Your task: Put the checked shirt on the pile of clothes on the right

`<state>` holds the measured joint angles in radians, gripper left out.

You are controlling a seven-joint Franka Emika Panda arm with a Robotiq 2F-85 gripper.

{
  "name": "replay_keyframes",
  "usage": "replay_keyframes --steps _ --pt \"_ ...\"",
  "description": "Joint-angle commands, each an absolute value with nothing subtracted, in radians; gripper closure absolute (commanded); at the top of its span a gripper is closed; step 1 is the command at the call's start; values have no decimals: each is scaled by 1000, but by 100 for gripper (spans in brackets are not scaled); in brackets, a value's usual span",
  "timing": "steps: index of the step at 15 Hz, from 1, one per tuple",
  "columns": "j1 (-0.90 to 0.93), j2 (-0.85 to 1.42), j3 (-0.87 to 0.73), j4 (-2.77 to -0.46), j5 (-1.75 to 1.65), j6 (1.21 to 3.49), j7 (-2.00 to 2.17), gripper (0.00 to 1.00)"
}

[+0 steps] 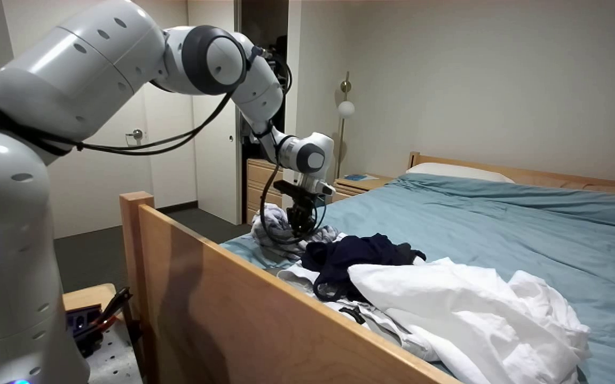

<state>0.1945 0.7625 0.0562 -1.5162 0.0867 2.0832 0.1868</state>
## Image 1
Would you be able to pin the checked shirt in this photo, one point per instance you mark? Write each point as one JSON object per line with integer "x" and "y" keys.
{"x": 271, "y": 242}

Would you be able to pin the white room door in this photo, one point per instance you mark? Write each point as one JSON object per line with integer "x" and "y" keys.
{"x": 95, "y": 193}

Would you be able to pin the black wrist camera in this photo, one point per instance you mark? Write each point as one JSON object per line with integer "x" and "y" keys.
{"x": 288, "y": 190}

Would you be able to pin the grey perforated base plate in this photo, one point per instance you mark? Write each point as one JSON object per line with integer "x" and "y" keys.
{"x": 111, "y": 358}

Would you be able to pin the blue box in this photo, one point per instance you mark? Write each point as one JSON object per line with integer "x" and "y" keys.
{"x": 80, "y": 318}

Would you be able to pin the floor lamp with white globe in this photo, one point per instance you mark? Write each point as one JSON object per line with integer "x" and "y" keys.
{"x": 346, "y": 110}

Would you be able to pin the blue item on nightstand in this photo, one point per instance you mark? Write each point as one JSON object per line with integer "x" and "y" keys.
{"x": 354, "y": 178}

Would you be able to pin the wooden dresser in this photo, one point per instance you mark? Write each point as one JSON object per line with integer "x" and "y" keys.
{"x": 256, "y": 186}

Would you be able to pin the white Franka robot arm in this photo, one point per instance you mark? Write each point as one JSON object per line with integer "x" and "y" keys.
{"x": 72, "y": 64}

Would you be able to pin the white crumpled shirt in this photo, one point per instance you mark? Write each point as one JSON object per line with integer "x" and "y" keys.
{"x": 463, "y": 311}

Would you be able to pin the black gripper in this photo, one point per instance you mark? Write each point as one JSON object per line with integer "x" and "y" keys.
{"x": 308, "y": 206}

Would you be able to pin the wooden nightstand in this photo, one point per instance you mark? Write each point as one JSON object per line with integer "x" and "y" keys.
{"x": 356, "y": 187}

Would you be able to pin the wooden bed footboard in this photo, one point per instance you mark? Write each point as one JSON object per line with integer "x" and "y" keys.
{"x": 236, "y": 321}

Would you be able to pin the dark navy garment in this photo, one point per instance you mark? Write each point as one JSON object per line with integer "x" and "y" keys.
{"x": 356, "y": 257}

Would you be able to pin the white pillow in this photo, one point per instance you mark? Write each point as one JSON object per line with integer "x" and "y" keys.
{"x": 458, "y": 170}

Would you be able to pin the white closet door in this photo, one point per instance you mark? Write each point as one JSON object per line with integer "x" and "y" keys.
{"x": 214, "y": 178}

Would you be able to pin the wooden bed headboard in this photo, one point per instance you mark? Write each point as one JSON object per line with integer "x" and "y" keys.
{"x": 570, "y": 180}

